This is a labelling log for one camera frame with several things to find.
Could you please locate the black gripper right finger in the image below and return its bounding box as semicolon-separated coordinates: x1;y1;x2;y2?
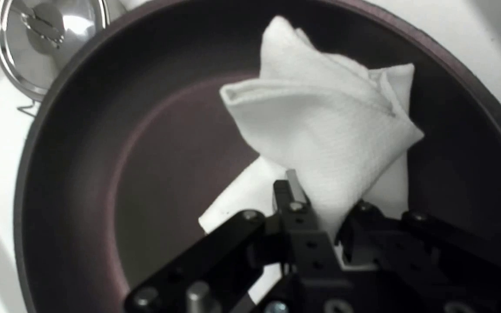
335;198;501;313

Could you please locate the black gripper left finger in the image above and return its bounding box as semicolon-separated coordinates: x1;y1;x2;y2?
124;170;344;313

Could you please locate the white cloth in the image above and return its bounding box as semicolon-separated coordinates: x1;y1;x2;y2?
196;13;425;305

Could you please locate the steel pot lid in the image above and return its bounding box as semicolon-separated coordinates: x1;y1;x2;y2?
0;0;112;118

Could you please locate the dark frying pan black handle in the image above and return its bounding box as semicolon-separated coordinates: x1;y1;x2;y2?
11;0;501;313

